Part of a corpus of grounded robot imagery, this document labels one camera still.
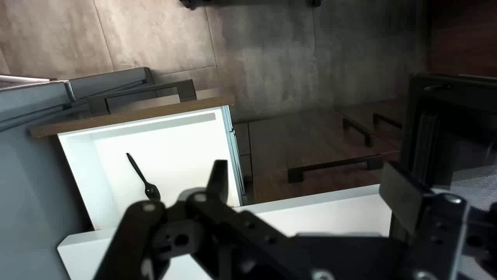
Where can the dark wood kitchen cabinets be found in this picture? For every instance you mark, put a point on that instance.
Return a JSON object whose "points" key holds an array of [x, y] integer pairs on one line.
{"points": [[310, 140]]}

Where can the black plastic spoon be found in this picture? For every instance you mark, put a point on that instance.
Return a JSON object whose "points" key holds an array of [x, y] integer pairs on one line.
{"points": [[139, 172]]}

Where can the grey steel refrigerator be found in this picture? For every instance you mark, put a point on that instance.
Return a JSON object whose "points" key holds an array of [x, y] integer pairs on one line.
{"points": [[25, 180]]}

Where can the black glass microwave door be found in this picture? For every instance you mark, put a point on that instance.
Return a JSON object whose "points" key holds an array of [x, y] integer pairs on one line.
{"points": [[455, 118]]}

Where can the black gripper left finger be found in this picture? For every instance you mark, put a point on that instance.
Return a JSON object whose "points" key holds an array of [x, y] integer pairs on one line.
{"points": [[155, 233]]}

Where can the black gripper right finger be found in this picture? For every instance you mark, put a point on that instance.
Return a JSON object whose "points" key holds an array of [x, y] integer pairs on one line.
{"points": [[444, 233]]}

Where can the white drawer with wood front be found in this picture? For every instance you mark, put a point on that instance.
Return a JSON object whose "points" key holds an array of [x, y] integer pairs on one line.
{"points": [[164, 149]]}

